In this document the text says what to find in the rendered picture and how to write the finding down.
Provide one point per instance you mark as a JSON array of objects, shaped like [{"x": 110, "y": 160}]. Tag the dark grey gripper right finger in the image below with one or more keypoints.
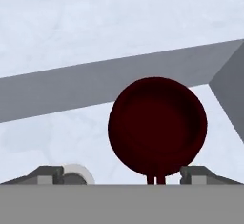
[{"x": 197, "y": 174}]

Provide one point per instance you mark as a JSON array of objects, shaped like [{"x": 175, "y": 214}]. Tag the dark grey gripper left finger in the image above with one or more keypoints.
[{"x": 47, "y": 174}]

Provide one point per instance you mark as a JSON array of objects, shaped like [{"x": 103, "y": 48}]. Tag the white mug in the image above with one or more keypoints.
[{"x": 83, "y": 172}]

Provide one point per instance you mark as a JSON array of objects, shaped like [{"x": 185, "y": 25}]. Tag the dark red pot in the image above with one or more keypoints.
[{"x": 157, "y": 126}]

